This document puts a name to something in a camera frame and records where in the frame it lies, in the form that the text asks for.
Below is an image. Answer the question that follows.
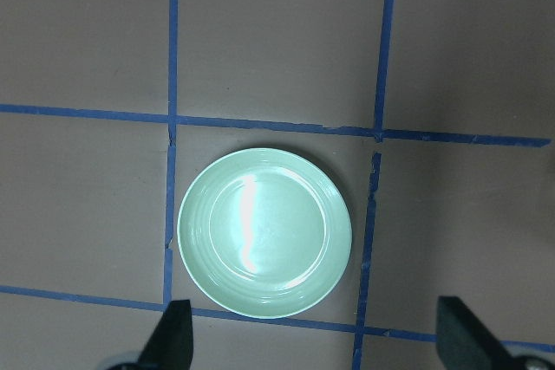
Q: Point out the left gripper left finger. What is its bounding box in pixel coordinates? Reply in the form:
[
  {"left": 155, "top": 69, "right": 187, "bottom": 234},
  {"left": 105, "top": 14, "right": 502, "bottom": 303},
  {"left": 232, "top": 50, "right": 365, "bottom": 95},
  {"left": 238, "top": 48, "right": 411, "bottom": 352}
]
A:
[{"left": 137, "top": 300, "right": 193, "bottom": 370}]

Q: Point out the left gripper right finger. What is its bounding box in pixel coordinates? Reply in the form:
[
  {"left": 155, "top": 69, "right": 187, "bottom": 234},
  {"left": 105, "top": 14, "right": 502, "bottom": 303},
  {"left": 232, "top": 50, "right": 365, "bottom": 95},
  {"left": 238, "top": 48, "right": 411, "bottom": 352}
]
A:
[{"left": 435, "top": 296, "right": 520, "bottom": 370}]

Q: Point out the green plate near left arm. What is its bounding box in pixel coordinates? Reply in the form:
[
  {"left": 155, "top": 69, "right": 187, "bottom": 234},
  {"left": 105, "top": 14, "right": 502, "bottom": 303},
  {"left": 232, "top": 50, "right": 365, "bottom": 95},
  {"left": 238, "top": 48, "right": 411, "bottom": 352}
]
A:
[{"left": 176, "top": 148, "right": 352, "bottom": 319}]

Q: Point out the brown gridded table mat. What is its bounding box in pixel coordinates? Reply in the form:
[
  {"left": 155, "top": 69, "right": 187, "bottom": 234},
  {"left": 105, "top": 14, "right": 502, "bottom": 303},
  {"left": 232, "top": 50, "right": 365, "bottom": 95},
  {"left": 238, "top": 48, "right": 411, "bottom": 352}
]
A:
[{"left": 1, "top": 0, "right": 554, "bottom": 369}]

